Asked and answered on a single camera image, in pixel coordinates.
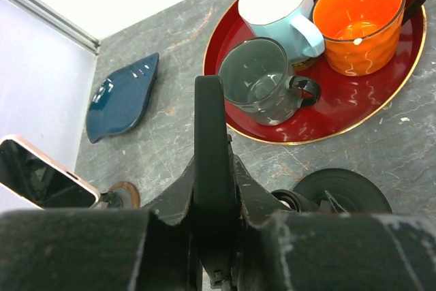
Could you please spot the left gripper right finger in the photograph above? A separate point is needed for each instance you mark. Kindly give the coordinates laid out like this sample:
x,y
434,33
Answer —
x,y
282,250

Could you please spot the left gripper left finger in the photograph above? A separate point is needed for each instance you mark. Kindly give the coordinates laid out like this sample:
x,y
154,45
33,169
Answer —
x,y
151,248

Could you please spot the black phone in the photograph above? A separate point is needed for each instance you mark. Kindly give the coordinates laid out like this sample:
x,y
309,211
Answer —
x,y
215,207

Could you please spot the black round-base phone stand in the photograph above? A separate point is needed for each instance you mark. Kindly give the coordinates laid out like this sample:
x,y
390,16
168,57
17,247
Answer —
x,y
334,190

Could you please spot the wooden-base phone stand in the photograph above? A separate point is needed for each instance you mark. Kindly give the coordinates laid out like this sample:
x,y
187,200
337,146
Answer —
x,y
122,195

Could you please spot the pink-cased phone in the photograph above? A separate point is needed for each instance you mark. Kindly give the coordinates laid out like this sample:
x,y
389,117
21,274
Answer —
x,y
34,177

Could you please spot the blue leaf-shaped dish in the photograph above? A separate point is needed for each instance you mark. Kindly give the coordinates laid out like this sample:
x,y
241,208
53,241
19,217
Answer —
x,y
121,100

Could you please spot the red round tray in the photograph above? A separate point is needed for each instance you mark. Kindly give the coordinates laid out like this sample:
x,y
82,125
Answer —
x,y
346,101

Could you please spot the grey mug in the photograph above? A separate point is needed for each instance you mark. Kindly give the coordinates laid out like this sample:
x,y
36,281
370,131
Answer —
x,y
260,81

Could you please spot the light blue mug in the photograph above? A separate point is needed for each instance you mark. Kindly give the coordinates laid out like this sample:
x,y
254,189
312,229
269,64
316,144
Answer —
x,y
287,22

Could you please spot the orange mug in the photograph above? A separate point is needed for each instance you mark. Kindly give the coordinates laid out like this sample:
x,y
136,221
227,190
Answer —
x,y
361,35

